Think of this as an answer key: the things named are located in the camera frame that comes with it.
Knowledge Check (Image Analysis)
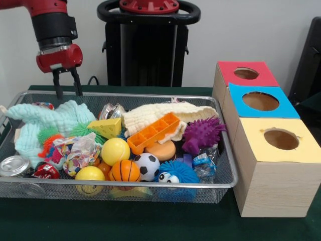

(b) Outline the yellow tennis ball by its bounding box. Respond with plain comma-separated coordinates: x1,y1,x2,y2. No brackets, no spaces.
101,137,131,167

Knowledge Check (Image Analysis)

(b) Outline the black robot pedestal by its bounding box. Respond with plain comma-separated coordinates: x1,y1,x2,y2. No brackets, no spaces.
96,0,201,87

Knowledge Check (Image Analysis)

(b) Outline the cream muslin cloth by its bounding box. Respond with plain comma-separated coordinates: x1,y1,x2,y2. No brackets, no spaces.
121,100,219,144

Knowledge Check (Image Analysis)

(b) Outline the dark green tablecloth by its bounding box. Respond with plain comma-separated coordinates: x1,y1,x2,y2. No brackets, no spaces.
0,85,321,241

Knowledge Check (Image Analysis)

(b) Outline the orange plastic toy block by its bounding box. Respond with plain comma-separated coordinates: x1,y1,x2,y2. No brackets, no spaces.
127,112,181,155

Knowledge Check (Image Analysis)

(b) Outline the black stand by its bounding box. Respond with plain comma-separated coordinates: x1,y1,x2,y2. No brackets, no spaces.
288,17,321,106

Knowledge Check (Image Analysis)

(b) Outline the wooden box with three holes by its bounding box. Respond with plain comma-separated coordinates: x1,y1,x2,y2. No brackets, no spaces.
212,61,321,218

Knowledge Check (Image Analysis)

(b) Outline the yellow smiley ball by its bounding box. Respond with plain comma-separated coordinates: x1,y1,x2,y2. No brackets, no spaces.
75,165,106,195

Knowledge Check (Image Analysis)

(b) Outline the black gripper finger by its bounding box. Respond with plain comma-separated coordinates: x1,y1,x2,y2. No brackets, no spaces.
70,67,84,97
51,68,64,100

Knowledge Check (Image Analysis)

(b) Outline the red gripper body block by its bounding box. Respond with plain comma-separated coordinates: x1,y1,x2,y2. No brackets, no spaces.
36,44,83,74

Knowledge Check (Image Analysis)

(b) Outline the orange toy basketball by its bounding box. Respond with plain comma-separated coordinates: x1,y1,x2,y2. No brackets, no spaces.
109,160,141,190

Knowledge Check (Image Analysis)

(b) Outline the black and white soccer ball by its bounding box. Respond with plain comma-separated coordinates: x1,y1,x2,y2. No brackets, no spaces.
134,152,161,182

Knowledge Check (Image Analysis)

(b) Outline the purple spiky ball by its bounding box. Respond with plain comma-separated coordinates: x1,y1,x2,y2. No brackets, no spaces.
181,115,227,154

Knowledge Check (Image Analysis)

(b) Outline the silver drink can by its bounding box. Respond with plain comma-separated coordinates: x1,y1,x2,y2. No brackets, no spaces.
0,155,32,178

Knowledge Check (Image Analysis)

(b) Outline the clear mesh bin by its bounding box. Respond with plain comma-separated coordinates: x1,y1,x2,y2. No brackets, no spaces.
0,90,239,204

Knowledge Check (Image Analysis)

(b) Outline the mint green muslin cloth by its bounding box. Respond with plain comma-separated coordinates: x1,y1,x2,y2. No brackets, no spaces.
5,99,97,169

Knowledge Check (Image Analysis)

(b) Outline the blue fuzzy ball with eyes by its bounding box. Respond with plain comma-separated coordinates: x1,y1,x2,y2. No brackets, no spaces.
154,160,201,201

